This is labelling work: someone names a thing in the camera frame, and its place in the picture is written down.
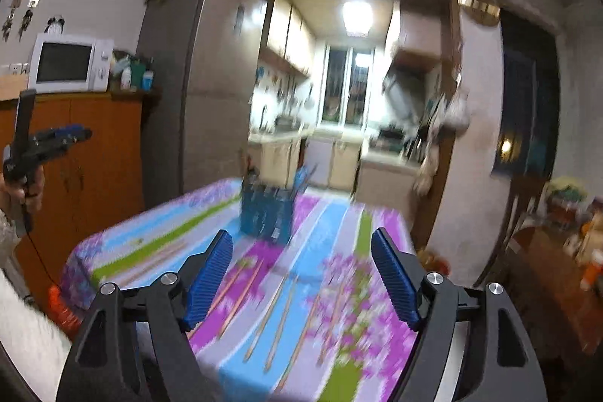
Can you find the group of wooden chopsticks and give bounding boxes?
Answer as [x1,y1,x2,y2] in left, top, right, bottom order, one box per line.
[121,238,346,393]

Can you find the dark blue window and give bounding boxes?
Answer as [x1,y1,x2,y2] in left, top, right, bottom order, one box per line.
[491,8,562,180]

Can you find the orange white bottle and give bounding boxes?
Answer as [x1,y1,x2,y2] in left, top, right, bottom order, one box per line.
[581,261,603,292]

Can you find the hanging plastic bags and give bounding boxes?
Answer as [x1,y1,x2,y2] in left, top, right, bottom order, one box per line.
[413,86,473,196]

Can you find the beige wall cabinet over hood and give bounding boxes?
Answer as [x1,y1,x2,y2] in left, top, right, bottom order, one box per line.
[385,1,444,64]

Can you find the steel range hood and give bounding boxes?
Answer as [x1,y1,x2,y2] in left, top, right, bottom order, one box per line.
[381,65,425,126]

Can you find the orange wooden cabinet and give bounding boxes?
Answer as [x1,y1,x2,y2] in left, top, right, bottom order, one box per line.
[0,90,162,309]

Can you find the black gas stove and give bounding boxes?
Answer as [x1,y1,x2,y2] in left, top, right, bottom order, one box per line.
[376,125,407,145]

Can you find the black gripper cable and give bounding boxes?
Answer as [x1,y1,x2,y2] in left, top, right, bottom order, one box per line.
[24,227,56,290]

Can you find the white microwave oven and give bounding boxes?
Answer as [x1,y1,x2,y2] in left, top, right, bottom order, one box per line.
[27,33,115,94]

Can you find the floral striped tablecloth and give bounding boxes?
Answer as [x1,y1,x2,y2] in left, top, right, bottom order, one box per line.
[60,177,421,402]

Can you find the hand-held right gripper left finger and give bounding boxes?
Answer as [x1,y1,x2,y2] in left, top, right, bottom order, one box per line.
[55,229,235,402]

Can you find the dark wooden side table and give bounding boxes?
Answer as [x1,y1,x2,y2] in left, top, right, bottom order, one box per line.
[506,220,603,358]

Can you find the round gold wall clock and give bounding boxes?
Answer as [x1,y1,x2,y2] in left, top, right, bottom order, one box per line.
[457,0,501,26]

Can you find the person's left forearm white sleeve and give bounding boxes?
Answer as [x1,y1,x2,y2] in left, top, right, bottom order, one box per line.
[0,206,72,402]

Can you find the beige stove counter cabinets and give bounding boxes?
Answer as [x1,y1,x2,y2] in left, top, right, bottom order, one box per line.
[352,138,427,207]

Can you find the green container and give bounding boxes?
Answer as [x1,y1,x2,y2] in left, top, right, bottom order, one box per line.
[129,57,145,91]

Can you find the kitchen ceiling light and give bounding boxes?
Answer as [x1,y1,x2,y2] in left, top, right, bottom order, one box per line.
[341,0,376,38]

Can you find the hanging key bunch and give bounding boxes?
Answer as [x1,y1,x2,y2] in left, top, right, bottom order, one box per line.
[19,0,41,40]
[1,0,24,42]

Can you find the bunch of flowers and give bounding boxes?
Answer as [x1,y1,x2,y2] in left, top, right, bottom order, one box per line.
[545,175,591,215]

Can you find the metal utensil holder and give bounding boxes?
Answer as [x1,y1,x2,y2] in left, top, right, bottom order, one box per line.
[240,176,301,243]

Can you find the dark wooden chair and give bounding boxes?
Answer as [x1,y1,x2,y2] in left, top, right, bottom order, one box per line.
[487,183,535,278]

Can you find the beige sink counter cabinets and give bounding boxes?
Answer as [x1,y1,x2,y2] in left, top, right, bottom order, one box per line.
[247,128,312,192]

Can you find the blue utensil handle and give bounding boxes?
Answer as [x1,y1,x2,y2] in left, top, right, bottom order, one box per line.
[294,163,318,200]

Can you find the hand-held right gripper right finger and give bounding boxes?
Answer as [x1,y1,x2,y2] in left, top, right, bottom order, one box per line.
[370,228,549,402]

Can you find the beige long wall cabinets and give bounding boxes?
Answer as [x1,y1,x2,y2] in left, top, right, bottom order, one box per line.
[260,0,317,76]

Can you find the brown wooden door frame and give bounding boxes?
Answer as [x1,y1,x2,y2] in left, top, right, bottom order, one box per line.
[244,0,467,253]

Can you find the beige cabinets under window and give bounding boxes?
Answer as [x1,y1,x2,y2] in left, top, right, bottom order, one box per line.
[301,133,364,192]

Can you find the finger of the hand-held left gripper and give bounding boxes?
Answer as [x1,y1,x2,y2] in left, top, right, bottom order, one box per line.
[29,125,93,161]

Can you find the grey refrigerator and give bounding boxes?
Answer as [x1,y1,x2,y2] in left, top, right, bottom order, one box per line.
[136,0,270,215]

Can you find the kitchen window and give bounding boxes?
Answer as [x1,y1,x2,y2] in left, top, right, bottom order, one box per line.
[319,45,378,128]

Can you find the person's left hand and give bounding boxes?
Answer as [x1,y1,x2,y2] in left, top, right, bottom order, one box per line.
[0,167,46,215]

